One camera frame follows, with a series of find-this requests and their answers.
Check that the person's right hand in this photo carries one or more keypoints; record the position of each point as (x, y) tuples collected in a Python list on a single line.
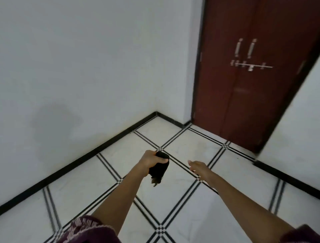
[(203, 171)]

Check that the person's left hand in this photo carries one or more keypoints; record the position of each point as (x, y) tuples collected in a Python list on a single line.
[(147, 161)]

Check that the dark brown cleaning cloth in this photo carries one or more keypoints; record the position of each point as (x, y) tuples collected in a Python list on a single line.
[(160, 171)]

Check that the person's left forearm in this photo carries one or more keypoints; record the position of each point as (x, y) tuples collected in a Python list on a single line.
[(120, 200)]

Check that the person's right forearm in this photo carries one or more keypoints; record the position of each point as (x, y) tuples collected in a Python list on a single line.
[(250, 212)]

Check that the black skirting strip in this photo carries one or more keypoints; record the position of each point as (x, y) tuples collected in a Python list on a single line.
[(75, 162)]

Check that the brown wooden door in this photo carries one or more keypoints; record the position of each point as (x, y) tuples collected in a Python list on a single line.
[(225, 100)]

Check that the maroon patterned left sleeve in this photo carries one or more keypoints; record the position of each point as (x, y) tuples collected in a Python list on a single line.
[(87, 230)]

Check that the maroon patterned sleeve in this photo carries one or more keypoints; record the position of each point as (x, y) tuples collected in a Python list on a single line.
[(87, 230), (302, 235)]

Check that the silver sliding door bolt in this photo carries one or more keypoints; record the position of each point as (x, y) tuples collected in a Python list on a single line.
[(250, 66)]

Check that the maroon patterned right sleeve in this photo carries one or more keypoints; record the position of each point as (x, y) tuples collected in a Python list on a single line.
[(302, 235)]

